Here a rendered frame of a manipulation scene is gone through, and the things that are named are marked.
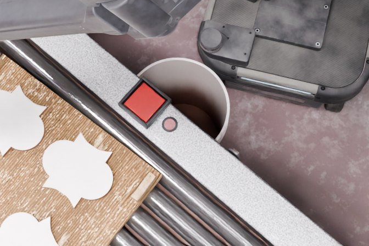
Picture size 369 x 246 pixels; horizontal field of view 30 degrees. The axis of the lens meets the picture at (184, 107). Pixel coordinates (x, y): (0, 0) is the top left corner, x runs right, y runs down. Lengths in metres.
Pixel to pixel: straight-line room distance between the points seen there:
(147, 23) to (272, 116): 1.55
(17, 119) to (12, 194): 0.14
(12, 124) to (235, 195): 0.45
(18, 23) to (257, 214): 0.62
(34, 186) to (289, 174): 1.13
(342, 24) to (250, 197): 1.00
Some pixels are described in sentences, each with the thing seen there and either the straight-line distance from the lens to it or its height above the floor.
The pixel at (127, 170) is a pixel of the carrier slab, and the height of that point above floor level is 0.94.
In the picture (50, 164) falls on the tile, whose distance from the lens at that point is 1.34.
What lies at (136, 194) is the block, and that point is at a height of 0.96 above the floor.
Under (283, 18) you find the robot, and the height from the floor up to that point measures 0.26.
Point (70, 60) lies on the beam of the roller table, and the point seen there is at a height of 0.92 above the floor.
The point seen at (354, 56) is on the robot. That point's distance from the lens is 2.17.
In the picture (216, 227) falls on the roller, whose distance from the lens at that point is 1.32.
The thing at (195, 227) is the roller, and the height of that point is 0.92.
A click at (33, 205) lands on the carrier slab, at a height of 0.94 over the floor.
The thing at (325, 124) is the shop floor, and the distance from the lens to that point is 2.34.
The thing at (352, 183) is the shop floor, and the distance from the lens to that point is 2.31.
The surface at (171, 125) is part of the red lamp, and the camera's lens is 1.36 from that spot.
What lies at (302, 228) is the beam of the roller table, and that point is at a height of 0.92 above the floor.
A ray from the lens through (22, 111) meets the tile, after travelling 1.38.
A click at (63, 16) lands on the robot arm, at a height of 1.45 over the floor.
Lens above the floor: 2.22
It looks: 73 degrees down
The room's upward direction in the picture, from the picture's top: 7 degrees counter-clockwise
